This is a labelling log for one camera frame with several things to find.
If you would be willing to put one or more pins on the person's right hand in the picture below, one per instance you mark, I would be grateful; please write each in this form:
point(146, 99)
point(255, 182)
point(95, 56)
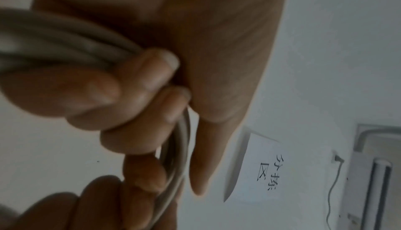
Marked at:
point(103, 206)

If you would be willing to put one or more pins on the white handwritten paper note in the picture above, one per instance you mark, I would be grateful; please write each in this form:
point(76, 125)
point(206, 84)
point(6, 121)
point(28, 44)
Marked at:
point(260, 154)

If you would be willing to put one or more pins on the white wall air conditioner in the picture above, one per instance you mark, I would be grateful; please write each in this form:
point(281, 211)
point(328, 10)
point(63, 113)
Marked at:
point(357, 187)

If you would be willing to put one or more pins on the white air conditioner pipe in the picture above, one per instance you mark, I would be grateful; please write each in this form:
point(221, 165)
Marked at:
point(376, 131)

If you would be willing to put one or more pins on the person's left hand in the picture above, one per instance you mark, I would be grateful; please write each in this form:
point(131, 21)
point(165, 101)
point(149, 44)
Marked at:
point(203, 26)

